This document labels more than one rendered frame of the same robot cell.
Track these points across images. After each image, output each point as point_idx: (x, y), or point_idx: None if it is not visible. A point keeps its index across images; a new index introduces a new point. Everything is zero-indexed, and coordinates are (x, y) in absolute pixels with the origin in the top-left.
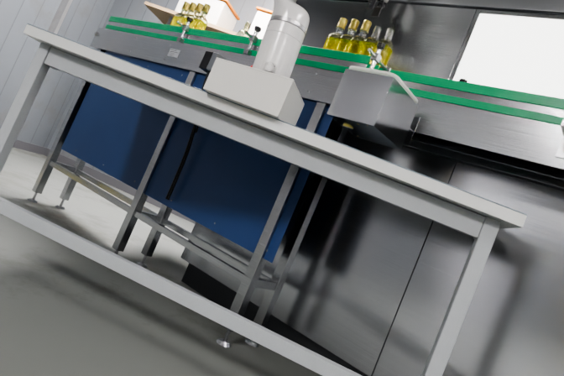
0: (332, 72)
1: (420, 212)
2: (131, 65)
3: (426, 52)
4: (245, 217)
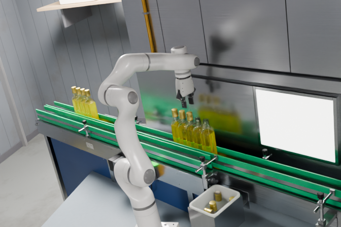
0: (184, 173)
1: None
2: None
3: (236, 117)
4: None
